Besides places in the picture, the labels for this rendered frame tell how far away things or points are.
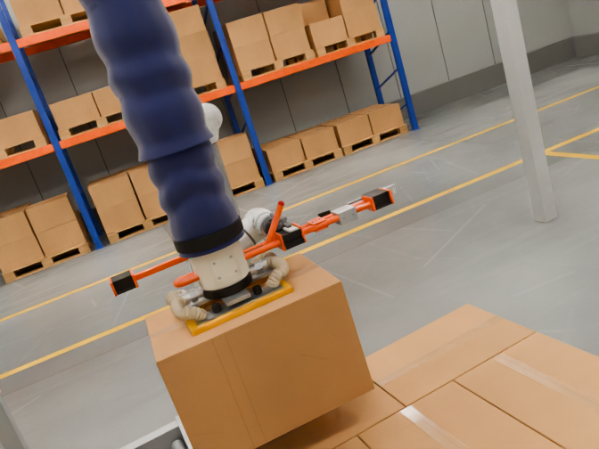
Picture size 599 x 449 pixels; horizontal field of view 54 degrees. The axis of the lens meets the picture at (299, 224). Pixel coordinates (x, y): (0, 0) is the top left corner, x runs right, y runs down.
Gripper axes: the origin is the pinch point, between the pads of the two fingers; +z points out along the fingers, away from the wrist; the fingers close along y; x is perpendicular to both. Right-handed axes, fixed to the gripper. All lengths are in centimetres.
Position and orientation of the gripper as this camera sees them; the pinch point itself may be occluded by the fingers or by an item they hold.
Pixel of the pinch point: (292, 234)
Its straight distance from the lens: 197.8
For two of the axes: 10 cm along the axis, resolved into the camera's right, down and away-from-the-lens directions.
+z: 3.9, 1.4, -9.1
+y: 2.9, 9.2, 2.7
